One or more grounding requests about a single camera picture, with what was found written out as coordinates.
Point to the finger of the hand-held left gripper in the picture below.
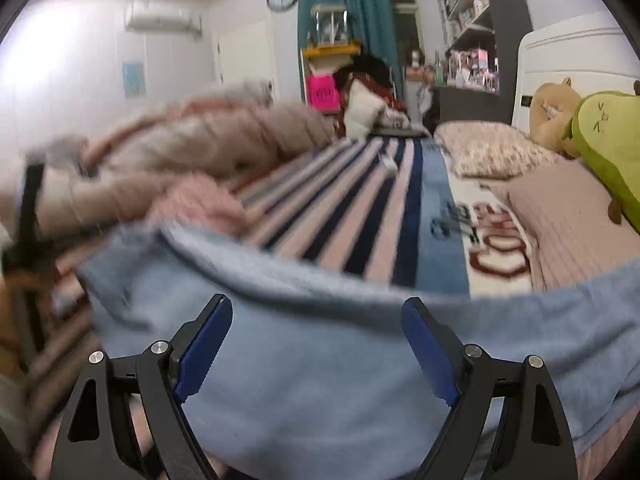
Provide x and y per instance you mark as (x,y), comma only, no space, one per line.
(27,230)

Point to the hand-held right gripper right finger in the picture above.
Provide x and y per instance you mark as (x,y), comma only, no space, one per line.
(425,350)

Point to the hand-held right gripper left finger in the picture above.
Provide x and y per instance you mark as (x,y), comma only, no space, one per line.
(202,350)

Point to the light blue blanket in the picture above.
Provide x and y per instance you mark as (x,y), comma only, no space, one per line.
(325,375)

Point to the pink knitted cloth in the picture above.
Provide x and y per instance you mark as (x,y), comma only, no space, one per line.
(200,205)

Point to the striped bed blanket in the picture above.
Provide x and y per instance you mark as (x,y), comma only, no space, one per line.
(370,210)

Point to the pink quilted pillow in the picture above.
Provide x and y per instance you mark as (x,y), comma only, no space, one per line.
(565,220)

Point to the beige puffy quilt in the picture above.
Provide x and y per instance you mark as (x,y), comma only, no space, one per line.
(200,145)

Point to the small white remote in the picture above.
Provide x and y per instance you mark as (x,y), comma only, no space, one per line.
(387,160)

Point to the floral pillow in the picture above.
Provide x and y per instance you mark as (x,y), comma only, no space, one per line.
(492,152)

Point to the white pillow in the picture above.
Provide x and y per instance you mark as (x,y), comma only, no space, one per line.
(362,112)

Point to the white air conditioner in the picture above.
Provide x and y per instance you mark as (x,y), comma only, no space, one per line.
(162,17)

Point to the brown plush toy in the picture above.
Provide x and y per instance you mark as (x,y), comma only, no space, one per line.
(550,115)

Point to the dark desk with items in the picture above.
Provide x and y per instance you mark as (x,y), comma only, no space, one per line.
(462,85)

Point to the dark clothes pile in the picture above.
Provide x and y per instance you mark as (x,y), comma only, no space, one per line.
(372,77)

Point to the white door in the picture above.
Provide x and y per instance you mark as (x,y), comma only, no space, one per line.
(245,57)

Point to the pink box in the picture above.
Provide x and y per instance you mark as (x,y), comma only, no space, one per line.
(324,91)

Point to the green avocado plush toy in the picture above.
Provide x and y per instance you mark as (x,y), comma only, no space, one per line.
(607,140)

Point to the white headboard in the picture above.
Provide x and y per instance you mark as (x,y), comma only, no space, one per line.
(565,55)

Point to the yellow white shelf rack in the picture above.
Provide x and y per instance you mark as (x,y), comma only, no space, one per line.
(327,35)

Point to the teal curtain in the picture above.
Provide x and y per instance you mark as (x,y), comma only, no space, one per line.
(367,15)

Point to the blue wall poster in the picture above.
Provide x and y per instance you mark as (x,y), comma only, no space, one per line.
(133,78)

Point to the wall shelf with items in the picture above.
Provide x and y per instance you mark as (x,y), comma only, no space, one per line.
(467,2)

